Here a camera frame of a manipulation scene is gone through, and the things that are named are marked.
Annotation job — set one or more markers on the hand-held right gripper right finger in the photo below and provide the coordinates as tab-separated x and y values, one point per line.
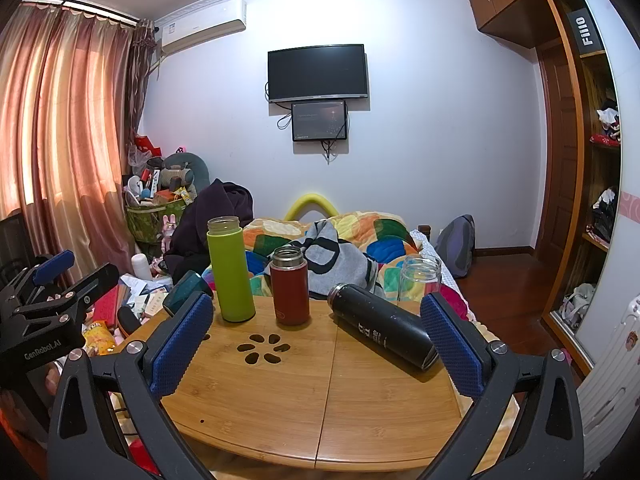
452	347

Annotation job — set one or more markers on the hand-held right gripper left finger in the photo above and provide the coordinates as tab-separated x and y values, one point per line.
180	347

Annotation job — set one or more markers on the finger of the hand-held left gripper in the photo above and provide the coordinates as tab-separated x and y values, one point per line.
56	264
95	282

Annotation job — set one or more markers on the black thermos cup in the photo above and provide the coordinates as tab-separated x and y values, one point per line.
380	327

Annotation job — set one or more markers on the clear glass cup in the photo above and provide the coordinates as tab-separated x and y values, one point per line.
419	277

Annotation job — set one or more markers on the green thermos cup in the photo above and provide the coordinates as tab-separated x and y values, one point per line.
231	275

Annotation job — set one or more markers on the red thermos cup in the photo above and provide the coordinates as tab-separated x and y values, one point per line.
290	295

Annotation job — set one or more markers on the red book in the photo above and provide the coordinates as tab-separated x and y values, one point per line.
106	305

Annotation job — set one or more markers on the white bottle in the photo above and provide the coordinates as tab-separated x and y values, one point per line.
141	266

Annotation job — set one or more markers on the yellow snack packet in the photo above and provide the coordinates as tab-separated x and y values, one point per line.
100	337

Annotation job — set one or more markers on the green basket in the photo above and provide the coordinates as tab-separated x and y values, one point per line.
147	220

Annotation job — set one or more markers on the pink rabbit doll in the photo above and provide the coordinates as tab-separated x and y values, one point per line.
168	232

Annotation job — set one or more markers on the grey backpack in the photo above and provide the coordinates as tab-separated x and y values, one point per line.
457	245

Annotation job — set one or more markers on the colourful patchwork blanket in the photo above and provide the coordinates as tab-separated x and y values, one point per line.
385	237

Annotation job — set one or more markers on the round wooden folding table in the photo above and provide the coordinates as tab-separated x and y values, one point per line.
300	400

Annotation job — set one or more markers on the white handbag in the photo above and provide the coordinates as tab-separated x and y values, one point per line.
577	302

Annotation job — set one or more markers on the dark jacket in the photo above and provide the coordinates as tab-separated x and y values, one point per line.
210	210

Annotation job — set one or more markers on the pink curtain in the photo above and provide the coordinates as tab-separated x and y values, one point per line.
65	125

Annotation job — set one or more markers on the grey plush toy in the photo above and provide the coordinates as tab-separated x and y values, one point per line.
182	170

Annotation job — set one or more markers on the red plastic bag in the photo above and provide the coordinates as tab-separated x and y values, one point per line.
145	147

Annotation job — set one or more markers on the grey patterned cloth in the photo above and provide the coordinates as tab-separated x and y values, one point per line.
327	255

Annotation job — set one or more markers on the yellow foam tube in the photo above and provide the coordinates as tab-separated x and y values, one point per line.
311	202

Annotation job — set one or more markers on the brown patterned curtain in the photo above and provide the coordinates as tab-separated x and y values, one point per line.
141	85

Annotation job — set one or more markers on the brown wooden door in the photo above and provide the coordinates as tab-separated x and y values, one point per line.
554	160

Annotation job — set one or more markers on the wooden wardrobe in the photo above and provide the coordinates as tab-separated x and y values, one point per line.
565	110

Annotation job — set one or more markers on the white air conditioner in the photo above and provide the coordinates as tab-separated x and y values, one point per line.
202	22

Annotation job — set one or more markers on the grey storage box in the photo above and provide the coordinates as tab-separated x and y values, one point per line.
585	30

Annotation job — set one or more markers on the small wall monitor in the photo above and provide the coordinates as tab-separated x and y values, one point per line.
320	120

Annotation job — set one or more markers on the black wall television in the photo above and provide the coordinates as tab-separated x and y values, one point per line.
318	73

